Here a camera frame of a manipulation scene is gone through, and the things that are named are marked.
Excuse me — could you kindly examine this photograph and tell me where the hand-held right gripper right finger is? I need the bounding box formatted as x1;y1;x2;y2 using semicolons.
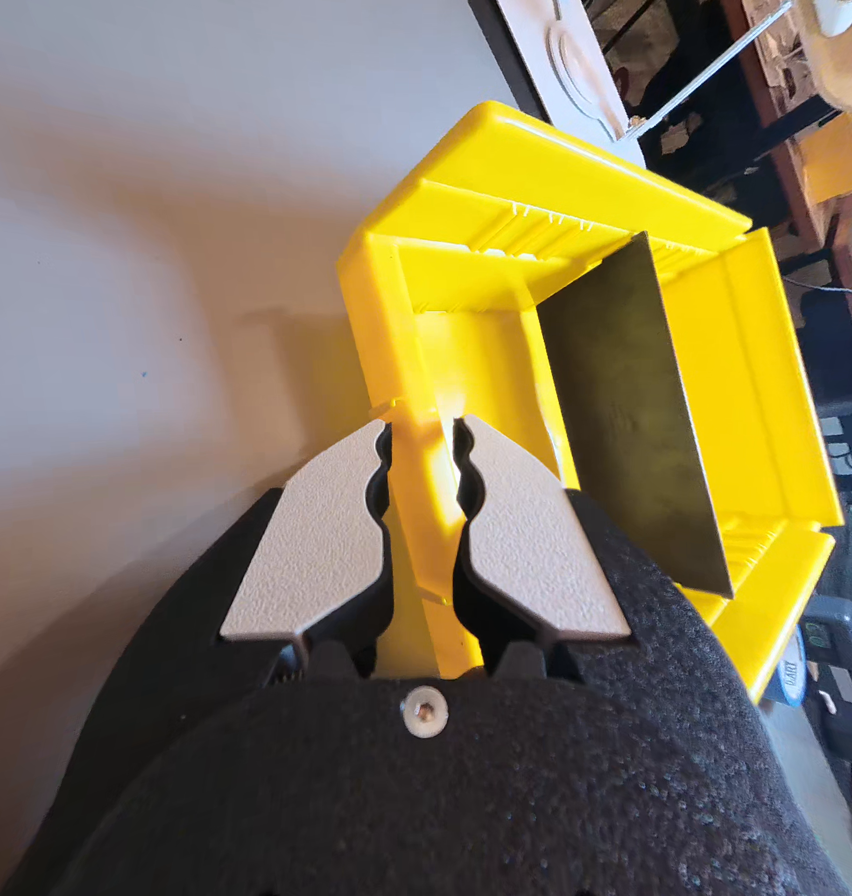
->
451;415;633;648

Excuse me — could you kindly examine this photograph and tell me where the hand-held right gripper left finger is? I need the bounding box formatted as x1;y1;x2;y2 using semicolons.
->
222;419;394;648

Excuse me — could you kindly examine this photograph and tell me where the black bin divider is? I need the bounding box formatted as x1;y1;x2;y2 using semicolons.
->
537;231;736;600

